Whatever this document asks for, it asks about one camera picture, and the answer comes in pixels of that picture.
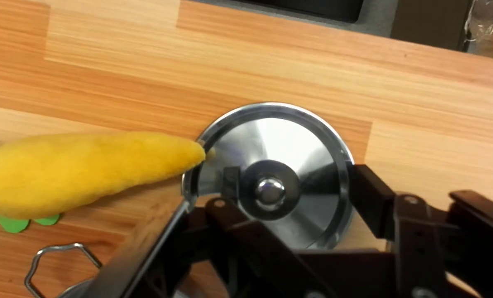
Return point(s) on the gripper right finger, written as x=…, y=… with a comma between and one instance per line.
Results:
x=412, y=242

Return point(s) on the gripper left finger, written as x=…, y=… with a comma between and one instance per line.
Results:
x=257, y=258

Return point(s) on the yellow plush corn toy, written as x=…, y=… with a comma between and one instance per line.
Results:
x=82, y=170

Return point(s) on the round steel pot lid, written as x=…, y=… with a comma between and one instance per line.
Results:
x=290, y=137

